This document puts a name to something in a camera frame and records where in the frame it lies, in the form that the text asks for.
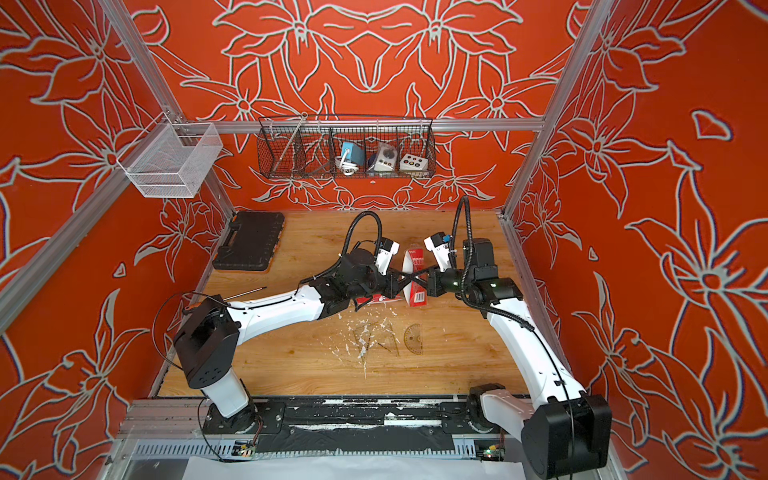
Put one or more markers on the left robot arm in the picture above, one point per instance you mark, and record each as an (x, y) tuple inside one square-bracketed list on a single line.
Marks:
[(206, 343)]

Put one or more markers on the black wire basket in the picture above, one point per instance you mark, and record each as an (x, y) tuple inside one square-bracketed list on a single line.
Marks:
[(326, 147)]

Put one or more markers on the black tool case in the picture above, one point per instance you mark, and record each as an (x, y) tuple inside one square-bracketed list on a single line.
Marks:
[(250, 242)]

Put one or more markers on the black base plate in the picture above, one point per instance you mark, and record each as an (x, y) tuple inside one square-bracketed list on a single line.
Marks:
[(434, 426)]

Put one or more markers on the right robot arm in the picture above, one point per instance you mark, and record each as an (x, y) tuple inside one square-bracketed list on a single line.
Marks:
[(563, 430)]

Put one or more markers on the clear protractor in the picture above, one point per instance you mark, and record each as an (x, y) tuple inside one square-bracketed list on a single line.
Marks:
[(412, 339)]

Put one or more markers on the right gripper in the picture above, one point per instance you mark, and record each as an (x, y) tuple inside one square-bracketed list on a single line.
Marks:
[(435, 282)]

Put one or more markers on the white dotted cube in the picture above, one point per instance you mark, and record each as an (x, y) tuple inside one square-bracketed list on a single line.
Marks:
[(413, 164)]

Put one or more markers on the blue white box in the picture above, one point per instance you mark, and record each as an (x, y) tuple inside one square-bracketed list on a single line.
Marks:
[(352, 153)]

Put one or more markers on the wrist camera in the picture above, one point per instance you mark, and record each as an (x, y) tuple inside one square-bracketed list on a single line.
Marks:
[(386, 250), (441, 246)]

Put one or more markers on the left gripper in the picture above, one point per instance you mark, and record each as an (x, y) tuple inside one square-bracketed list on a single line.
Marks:
[(393, 282)]

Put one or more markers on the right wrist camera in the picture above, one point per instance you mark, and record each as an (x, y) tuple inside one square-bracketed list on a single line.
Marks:
[(441, 246)]

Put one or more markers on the white mesh basket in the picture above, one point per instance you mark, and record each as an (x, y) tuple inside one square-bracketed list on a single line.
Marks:
[(170, 163)]

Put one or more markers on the white grey device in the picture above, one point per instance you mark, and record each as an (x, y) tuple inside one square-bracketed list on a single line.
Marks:
[(384, 161)]

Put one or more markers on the clear triangle ruler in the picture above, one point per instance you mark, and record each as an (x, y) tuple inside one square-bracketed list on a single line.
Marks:
[(383, 335)]

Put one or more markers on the orange handled screwdriver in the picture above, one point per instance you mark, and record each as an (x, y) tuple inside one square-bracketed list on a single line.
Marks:
[(191, 307)]

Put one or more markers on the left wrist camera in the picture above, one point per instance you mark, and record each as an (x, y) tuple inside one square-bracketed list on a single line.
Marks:
[(386, 250)]

